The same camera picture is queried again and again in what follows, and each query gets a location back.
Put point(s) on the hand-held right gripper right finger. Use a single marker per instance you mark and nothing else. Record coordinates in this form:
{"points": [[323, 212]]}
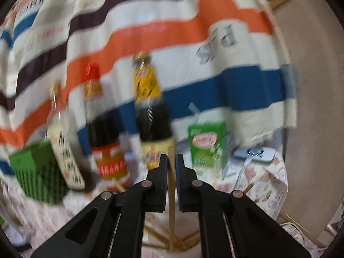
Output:
{"points": [[182, 190]]}

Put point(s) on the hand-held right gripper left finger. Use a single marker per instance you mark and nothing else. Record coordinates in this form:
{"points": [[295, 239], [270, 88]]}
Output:
{"points": [[161, 188]]}

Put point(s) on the wooden chopstick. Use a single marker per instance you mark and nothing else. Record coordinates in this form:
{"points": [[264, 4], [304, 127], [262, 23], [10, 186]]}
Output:
{"points": [[248, 188], [171, 220], [156, 237], [188, 239], [118, 185]]}

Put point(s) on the green drink carton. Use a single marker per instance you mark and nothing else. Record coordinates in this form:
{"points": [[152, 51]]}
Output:
{"points": [[207, 145]]}

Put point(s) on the red-capped dark sauce bottle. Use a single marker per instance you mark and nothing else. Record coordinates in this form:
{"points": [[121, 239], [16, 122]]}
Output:
{"points": [[107, 145]]}

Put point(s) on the yellow-labelled dark sauce bottle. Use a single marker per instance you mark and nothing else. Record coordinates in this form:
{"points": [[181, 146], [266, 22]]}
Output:
{"points": [[150, 113]]}

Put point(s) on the white handheld device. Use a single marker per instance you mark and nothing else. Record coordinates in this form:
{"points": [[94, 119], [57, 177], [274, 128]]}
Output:
{"points": [[255, 154]]}

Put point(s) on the clear bottle with white label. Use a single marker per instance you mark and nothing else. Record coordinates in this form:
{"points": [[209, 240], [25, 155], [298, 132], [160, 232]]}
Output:
{"points": [[67, 156]]}

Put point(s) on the printed tablecloth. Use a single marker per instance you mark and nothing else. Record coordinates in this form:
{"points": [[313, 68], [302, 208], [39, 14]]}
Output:
{"points": [[53, 215]]}

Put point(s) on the green checkered box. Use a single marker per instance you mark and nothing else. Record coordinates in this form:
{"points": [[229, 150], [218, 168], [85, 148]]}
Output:
{"points": [[37, 172]]}

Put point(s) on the striped cloth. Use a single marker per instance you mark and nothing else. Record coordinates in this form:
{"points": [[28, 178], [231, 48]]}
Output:
{"points": [[161, 18]]}

